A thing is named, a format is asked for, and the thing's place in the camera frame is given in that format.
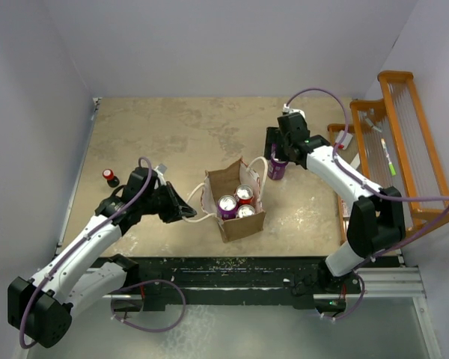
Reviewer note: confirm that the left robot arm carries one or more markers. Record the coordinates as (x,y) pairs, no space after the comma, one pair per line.
(43,307)

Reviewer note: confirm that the small red-capped dark bottle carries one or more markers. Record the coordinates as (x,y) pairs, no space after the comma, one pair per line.
(110,178)

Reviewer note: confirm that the green tipped pen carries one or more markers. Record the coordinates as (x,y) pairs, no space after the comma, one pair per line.
(388,158)

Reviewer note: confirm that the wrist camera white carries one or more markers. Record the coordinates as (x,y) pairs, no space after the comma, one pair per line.
(286,109)
(160,169)

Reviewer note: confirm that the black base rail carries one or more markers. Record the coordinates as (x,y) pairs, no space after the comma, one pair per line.
(264,281)

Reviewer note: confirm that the brown canvas bag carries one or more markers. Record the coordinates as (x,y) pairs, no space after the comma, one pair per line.
(224,182)

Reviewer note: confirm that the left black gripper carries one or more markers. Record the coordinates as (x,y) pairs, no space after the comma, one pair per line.
(177,208)

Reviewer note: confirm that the red coke can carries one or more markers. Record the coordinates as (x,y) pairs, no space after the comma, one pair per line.
(245,210)
(244,195)

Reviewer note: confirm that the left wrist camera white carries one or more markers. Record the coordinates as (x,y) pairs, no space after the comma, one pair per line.
(160,169)

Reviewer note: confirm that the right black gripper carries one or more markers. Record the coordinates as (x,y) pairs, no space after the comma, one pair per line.
(273,136)

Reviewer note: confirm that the orange wooden tiered rack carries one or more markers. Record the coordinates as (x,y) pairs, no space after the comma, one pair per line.
(400,114)

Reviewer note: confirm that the red white label packet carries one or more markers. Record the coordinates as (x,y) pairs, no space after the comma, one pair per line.
(346,211)

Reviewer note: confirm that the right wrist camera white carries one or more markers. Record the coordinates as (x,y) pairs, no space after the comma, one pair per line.
(286,109)

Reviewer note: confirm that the red and white box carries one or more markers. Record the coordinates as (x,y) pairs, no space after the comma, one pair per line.
(343,139)

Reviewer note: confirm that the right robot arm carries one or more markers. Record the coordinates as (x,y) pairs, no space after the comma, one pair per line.
(376,221)

